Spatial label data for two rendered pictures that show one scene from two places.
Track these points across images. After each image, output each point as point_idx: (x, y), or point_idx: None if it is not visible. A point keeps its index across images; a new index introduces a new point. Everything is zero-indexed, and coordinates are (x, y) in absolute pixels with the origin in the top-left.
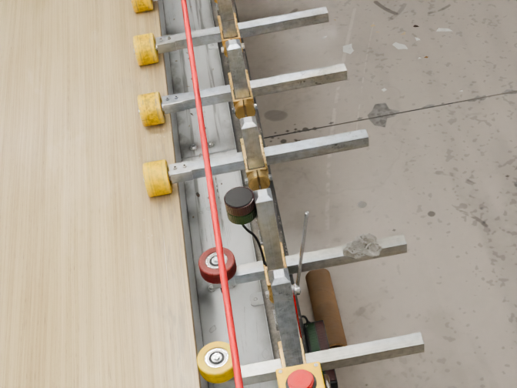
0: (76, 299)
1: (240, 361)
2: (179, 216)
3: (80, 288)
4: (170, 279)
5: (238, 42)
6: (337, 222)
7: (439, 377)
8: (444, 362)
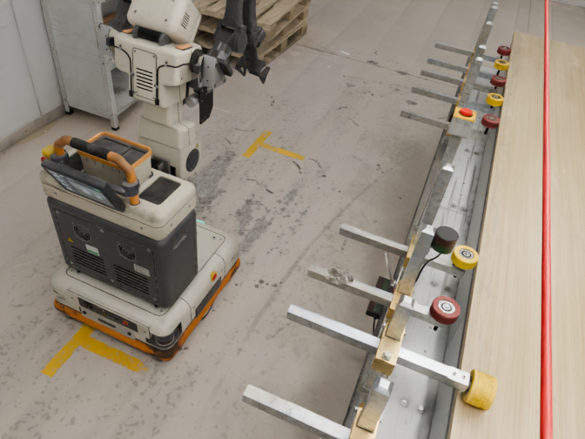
0: (558, 341)
1: (420, 344)
2: (463, 360)
3: (554, 347)
4: (483, 315)
5: (377, 381)
6: None
7: (235, 425)
8: (224, 433)
